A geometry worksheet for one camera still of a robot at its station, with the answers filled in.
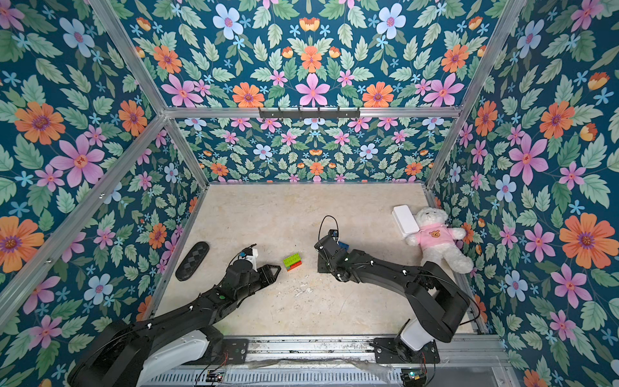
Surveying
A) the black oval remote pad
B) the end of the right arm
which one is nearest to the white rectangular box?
the end of the right arm

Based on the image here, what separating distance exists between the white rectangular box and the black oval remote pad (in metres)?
0.81

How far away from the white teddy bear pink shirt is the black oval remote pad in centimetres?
83

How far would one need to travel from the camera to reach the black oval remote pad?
0.90 meters

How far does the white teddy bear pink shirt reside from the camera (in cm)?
88

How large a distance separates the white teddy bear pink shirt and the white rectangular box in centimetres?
1
